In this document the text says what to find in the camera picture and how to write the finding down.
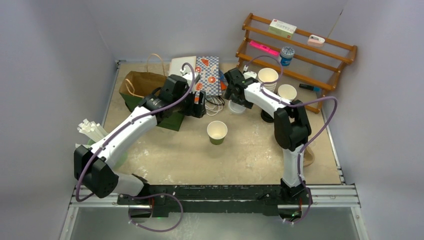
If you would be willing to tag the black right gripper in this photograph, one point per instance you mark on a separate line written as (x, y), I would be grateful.
(229, 95)

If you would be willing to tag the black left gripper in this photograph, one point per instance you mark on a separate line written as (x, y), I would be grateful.
(197, 110)

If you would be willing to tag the green takeout paper cup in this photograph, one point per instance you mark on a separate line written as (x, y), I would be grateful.
(217, 131)

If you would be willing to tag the green paper bag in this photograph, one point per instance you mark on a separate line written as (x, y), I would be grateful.
(137, 85)

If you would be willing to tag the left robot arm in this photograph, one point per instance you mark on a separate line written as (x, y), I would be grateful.
(94, 165)

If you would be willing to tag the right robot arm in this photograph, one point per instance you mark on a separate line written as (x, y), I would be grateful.
(291, 125)

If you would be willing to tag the dark printed coffee cup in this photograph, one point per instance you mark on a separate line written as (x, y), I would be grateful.
(287, 91)

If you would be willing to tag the orange paper bag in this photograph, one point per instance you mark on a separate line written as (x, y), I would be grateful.
(223, 85)

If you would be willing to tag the white lid stack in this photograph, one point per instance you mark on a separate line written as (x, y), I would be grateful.
(236, 108)

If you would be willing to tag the stack of white paper cups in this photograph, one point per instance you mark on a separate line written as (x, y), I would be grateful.
(269, 77)

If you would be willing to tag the blue checkered bakery bag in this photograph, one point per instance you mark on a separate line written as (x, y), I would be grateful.
(208, 69)

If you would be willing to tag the pink highlighter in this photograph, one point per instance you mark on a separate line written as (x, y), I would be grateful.
(264, 48)

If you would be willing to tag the blue lidded jar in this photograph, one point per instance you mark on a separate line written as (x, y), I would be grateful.
(286, 55)

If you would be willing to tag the dark blue marker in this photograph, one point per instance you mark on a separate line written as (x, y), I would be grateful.
(309, 87)

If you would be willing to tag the white green box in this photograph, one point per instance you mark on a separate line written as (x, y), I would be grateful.
(282, 29)

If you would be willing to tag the wooden shelf rack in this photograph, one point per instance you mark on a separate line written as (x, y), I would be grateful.
(325, 87)

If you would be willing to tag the pink white small case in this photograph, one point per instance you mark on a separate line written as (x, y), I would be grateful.
(316, 41)

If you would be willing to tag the green straw holder cup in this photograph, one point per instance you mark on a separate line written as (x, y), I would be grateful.
(119, 162)

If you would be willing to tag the wrapped white straws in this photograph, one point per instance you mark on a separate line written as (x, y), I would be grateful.
(94, 131)

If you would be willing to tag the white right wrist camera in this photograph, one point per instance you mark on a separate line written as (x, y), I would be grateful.
(248, 73)

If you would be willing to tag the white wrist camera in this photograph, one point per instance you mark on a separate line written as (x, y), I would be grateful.
(191, 77)
(248, 73)

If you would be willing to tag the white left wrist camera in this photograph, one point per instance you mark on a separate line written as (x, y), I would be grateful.
(191, 77)

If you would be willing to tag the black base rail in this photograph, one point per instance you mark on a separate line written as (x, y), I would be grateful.
(266, 199)

